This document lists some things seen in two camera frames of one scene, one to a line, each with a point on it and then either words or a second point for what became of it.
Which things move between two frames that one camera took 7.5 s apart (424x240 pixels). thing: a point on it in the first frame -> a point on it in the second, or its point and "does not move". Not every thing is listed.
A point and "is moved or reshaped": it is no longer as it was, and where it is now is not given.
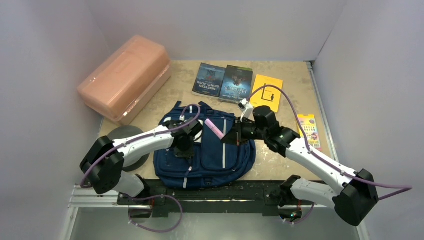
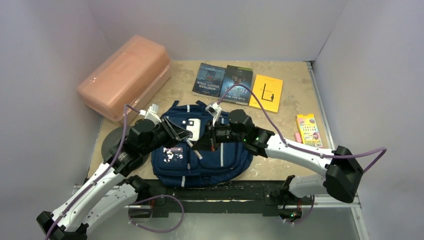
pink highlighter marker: x=214 y=129 is moved or reshaped
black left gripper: x=185 y=154 -> x=174 y=132
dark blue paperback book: x=237 y=84 does not move
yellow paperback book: x=270 y=96 does not move
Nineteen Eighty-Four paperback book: x=209 y=80 does not move
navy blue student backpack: x=213 y=163 does not move
